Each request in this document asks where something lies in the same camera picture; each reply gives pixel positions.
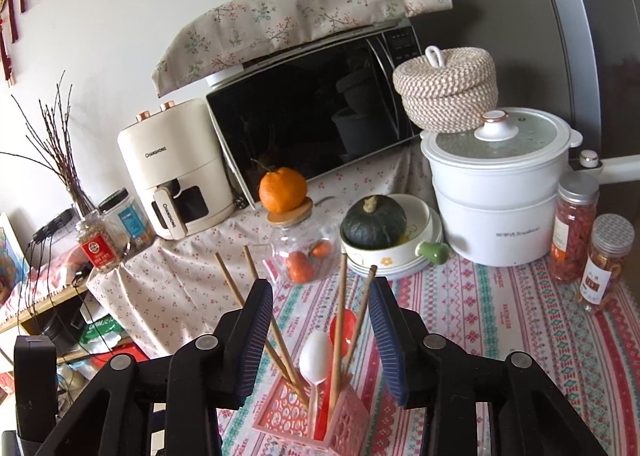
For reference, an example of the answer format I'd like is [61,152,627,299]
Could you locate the glass jar with red label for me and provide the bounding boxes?
[75,209,123,274]

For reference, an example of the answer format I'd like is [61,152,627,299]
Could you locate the glass jar with wooden lid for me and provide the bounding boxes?
[265,199,343,285]

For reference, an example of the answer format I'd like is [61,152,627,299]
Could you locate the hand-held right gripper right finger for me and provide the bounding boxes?
[369,275,608,456]

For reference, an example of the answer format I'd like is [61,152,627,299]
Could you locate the pink perforated utensil holder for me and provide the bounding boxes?
[251,371,370,454]

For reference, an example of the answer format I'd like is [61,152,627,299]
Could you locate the ceramic bowl with green handle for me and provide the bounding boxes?
[340,193,450,279]

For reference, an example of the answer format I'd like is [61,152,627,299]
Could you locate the red box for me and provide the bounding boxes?
[92,343,151,367]

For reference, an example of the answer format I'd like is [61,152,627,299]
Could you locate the white plastic spoon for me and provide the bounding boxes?
[299,331,333,442]

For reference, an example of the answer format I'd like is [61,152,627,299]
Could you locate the green packet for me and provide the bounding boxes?
[80,316,126,352]

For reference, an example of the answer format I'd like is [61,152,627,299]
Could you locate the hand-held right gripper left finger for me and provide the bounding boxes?
[30,277,275,456]

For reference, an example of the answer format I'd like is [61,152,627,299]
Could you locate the dark green pumpkin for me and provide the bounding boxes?
[341,195,408,249]

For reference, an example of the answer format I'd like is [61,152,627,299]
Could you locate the red silicone spoon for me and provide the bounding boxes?
[325,309,358,429]

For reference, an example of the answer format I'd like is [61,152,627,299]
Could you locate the grey refrigerator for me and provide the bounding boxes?
[372,0,640,217]

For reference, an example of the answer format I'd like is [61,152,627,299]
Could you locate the woven rope basket with lid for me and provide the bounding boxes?
[392,45,499,133]

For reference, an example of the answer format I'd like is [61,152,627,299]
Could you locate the jar of red dried fruit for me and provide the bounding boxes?
[549,171,601,284]

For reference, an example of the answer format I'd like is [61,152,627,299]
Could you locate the white electric cooking pot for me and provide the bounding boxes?
[420,108,640,268]

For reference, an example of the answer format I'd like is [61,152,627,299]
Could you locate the striped patterned tablecloth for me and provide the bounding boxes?
[217,236,640,456]

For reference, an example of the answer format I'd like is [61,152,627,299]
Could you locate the white small-flower cloth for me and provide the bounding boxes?
[86,146,441,357]

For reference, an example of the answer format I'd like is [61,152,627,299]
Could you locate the black microwave oven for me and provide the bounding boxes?
[205,19,426,209]

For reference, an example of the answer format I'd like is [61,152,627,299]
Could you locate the cream air fryer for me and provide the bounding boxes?
[117,99,237,240]

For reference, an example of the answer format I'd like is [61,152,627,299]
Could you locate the light wooden chopstick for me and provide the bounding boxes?
[327,253,349,404]
[214,252,310,408]
[344,263,378,377]
[243,245,301,387]

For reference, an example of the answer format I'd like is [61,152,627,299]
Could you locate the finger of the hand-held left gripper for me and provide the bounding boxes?
[14,335,57,456]

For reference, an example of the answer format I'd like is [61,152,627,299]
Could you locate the beige floral cloth cover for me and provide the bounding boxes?
[152,0,453,98]

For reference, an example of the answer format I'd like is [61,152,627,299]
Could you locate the dry twig bundle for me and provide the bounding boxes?
[0,69,101,217]

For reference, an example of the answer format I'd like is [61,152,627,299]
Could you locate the black power strip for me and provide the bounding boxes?
[32,209,76,242]

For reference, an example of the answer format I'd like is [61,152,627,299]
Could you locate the clear jar with black lid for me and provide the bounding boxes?
[97,187,157,254]

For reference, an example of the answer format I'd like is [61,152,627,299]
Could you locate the jar of dried fruit rings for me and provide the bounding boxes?
[580,213,636,312]

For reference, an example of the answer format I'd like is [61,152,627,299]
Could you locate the colourful picture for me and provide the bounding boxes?
[0,213,31,307]

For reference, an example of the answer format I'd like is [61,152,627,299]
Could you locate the orange tangerine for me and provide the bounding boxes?
[257,165,308,214]

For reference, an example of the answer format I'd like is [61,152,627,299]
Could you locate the pink plastic bag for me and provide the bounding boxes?
[27,249,96,287]

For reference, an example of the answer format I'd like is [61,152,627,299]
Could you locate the wooden shelf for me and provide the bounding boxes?
[0,281,91,337]

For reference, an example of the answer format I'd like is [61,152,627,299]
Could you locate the black cables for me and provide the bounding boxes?
[15,231,91,337]

